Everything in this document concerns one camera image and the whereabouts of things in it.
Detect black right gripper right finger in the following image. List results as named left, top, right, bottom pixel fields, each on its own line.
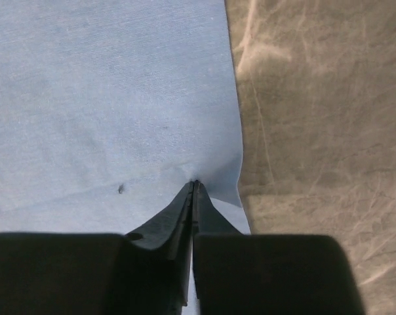
left=192, top=182, right=365, bottom=314

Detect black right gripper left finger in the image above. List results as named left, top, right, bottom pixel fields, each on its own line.
left=0, top=183, right=194, bottom=314

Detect light blue long sleeve shirt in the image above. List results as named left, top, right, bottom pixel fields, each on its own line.
left=0, top=1, right=249, bottom=235

